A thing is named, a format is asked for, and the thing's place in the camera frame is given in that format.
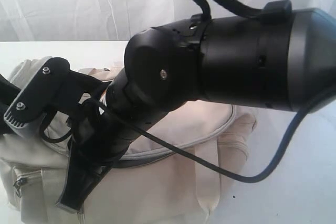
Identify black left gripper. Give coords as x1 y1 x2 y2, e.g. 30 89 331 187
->
0 78 20 135

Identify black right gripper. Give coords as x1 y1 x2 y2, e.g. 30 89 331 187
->
56 70 155 212

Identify cream duffel bag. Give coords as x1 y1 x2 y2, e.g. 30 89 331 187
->
0 56 258 224

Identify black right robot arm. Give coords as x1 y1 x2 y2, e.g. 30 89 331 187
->
57 1 335 212

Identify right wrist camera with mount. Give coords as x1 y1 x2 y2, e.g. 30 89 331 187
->
3 57 70 138

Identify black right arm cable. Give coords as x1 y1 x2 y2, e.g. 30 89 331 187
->
39 0 316 184

